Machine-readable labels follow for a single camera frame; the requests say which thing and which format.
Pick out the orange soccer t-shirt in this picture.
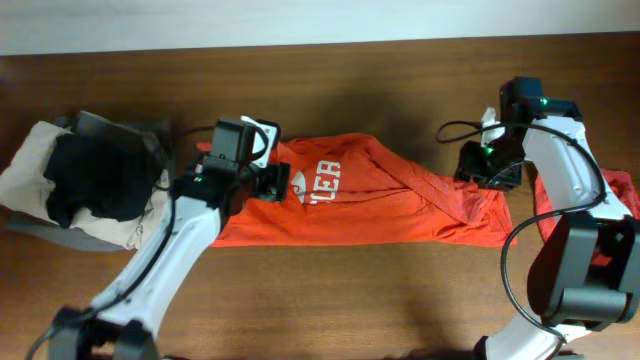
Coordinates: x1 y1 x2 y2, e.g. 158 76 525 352
215 133 513 247

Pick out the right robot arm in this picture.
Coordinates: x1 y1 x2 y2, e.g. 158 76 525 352
455 77 639 359

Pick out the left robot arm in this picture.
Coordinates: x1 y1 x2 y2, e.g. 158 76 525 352
44 116 290 360

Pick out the red t-shirt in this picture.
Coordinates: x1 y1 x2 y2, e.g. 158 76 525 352
534 169 639 242

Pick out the grey folded garment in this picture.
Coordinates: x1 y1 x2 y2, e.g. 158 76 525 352
5 111 169 231

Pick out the beige folded garment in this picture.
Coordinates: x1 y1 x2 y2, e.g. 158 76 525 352
1 121 168 252

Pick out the right black cable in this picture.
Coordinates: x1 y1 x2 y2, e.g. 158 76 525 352
435 119 609 360

